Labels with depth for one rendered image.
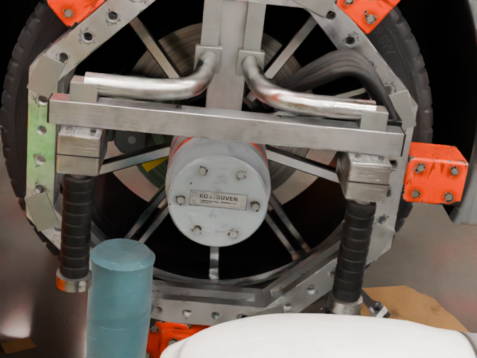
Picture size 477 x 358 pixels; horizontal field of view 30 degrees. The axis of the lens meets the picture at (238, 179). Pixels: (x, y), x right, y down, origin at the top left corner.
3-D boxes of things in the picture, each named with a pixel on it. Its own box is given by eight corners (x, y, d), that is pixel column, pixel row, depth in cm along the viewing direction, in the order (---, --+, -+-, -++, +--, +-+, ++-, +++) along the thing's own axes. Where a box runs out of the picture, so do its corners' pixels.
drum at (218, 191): (259, 194, 136) (270, 106, 131) (266, 258, 116) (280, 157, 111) (167, 185, 135) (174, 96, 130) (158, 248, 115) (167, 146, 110)
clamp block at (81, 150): (107, 150, 112) (110, 111, 110) (99, 177, 104) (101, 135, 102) (67, 147, 112) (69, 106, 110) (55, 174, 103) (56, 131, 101)
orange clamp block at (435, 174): (390, 182, 137) (448, 187, 137) (399, 202, 129) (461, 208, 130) (398, 139, 134) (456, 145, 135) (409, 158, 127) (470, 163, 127)
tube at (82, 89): (219, 73, 122) (227, -4, 118) (219, 117, 105) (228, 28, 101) (91, 60, 121) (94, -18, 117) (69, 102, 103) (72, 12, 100)
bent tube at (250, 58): (360, 87, 124) (373, 12, 120) (385, 133, 106) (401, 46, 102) (235, 75, 123) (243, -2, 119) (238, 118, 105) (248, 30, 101)
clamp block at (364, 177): (373, 176, 114) (380, 137, 112) (385, 204, 106) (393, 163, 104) (334, 172, 114) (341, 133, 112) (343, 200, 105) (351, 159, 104)
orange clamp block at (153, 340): (151, 290, 143) (138, 337, 146) (147, 316, 136) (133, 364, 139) (193, 301, 144) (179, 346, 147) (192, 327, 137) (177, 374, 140)
